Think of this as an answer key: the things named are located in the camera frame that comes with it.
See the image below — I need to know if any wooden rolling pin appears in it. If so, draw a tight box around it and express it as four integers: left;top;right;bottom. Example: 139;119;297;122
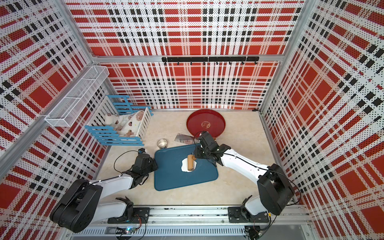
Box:
187;155;196;172

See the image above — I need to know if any teal plastic tray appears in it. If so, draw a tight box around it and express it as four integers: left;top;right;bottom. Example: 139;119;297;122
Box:
154;145;219;191

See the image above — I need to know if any white dough lump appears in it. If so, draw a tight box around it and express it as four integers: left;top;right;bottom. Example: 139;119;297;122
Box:
181;158;197;173

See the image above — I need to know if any small glass bowl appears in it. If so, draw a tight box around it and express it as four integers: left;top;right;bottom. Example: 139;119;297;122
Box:
157;139;168;149

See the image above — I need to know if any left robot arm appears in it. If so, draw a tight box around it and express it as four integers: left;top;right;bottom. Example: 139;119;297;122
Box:
50;149;158;233

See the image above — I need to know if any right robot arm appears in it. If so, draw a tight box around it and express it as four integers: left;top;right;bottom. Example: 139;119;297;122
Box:
195;131;294;219

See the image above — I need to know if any red round plate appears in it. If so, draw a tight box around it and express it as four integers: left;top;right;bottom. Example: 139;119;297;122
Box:
186;109;226;138

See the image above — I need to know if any doll in patterned cloth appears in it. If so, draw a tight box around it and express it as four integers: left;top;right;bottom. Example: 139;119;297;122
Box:
104;111;145;137

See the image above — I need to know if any blue white toy crib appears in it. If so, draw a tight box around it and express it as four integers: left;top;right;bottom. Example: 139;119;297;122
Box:
85;95;153;147

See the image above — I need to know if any small green circuit board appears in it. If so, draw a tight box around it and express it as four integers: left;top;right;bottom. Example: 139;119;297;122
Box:
116;227;137;235

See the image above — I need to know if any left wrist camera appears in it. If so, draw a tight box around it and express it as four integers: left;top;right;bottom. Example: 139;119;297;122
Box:
138;148;146;154

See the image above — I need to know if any knife with wooden handle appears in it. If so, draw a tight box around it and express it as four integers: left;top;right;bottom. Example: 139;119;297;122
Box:
175;134;199;145

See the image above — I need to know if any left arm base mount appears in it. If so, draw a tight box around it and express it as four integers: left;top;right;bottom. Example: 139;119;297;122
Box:
108;207;151;224

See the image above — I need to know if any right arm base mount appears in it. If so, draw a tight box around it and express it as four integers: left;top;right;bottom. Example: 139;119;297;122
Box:
228;207;269;224

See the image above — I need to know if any white wire mesh basket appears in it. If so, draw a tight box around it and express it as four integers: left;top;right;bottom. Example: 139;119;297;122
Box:
45;66;109;127

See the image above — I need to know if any black hook rail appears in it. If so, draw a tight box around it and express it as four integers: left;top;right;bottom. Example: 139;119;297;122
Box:
162;56;260;64

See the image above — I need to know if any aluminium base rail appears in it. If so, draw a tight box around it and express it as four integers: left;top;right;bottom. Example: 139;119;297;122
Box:
62;205;318;240

